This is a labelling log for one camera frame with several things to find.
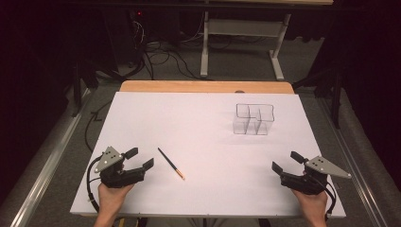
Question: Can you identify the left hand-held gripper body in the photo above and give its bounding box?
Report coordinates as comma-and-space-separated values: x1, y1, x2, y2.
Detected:
94, 146, 147, 189

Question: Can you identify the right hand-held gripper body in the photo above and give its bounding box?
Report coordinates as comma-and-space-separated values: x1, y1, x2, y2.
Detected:
279, 155, 352, 196

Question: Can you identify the black gold makeup brush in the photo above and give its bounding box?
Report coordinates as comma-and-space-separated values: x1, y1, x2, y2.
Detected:
157, 147, 186, 182

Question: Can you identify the person's left hand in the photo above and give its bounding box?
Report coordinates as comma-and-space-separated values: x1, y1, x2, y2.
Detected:
97, 182, 135, 213

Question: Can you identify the person's right hand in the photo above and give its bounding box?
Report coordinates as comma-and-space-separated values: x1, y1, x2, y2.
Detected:
291, 169, 329, 218

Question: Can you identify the clear acrylic organizer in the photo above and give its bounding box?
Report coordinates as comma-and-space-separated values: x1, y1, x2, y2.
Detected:
232, 103, 275, 136

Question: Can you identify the white table sheet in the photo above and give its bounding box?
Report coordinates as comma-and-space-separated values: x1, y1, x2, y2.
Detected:
69, 91, 347, 219

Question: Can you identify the black stand leg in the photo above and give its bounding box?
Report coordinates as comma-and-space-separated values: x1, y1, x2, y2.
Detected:
291, 65, 345, 130
71, 59, 99, 118

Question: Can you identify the wooden table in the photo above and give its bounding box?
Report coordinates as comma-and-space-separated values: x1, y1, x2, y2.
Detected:
119, 79, 296, 95

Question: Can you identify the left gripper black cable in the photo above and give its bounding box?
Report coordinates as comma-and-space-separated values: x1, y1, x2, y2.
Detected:
86, 155, 106, 214

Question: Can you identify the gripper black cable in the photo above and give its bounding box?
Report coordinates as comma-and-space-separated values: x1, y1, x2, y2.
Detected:
86, 155, 106, 214
315, 175, 338, 222

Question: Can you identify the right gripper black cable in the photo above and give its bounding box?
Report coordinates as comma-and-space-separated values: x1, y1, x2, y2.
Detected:
315, 175, 338, 222

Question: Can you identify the black floor cable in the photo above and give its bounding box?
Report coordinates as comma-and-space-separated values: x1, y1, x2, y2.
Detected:
83, 99, 112, 153

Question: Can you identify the aluminium floor rail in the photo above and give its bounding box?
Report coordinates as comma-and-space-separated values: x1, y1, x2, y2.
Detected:
317, 96, 390, 227
0, 89, 93, 227

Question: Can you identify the bundle of floor cables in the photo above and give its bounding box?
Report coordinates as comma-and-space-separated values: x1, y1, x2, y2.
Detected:
128, 18, 203, 81

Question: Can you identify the white metal stand frame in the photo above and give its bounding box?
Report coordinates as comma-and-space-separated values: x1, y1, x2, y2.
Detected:
200, 10, 292, 81

